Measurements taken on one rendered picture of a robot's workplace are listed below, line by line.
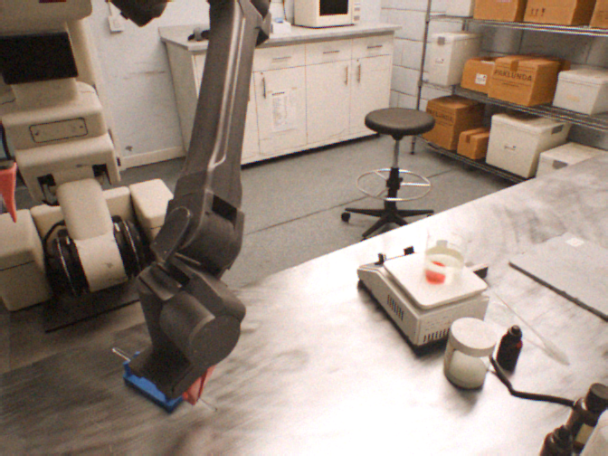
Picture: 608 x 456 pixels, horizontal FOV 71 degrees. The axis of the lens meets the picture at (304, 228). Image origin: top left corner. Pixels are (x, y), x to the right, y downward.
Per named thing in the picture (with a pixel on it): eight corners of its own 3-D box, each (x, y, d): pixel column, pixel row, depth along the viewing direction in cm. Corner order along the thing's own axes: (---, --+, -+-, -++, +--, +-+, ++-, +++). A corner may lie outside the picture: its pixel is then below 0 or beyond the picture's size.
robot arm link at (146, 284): (173, 247, 48) (123, 268, 45) (205, 273, 44) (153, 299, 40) (183, 294, 51) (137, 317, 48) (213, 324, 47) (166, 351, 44)
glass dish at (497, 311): (490, 298, 75) (493, 288, 74) (520, 315, 71) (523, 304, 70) (471, 309, 72) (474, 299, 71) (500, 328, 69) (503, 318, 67)
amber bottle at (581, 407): (555, 430, 53) (576, 383, 49) (575, 421, 54) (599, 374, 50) (579, 456, 50) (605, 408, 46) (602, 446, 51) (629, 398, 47)
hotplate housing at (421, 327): (355, 278, 81) (356, 242, 77) (413, 262, 85) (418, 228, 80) (422, 364, 63) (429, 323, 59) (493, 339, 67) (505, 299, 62)
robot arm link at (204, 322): (230, 231, 51) (175, 201, 45) (293, 272, 44) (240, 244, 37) (177, 317, 51) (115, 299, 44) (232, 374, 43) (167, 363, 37)
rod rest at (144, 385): (122, 380, 61) (116, 363, 59) (141, 364, 64) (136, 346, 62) (171, 412, 57) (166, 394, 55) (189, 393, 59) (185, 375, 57)
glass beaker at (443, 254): (411, 275, 67) (417, 229, 63) (437, 261, 71) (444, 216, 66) (447, 298, 63) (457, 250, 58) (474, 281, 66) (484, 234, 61)
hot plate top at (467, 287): (380, 265, 71) (381, 261, 70) (441, 250, 74) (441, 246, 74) (422, 311, 61) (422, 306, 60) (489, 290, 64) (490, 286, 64)
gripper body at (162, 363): (231, 340, 53) (223, 295, 50) (169, 400, 46) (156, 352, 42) (193, 321, 56) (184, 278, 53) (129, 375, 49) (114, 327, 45)
